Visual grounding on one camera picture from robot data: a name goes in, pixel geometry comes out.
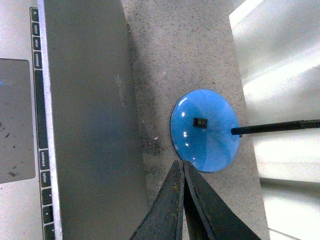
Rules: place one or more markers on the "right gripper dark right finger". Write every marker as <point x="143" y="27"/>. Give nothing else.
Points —
<point x="208" y="217"/>

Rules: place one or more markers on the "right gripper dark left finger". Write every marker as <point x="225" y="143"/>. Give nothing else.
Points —
<point x="164" y="220"/>

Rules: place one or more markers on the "grey laptop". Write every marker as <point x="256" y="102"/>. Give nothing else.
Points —
<point x="71" y="165"/>

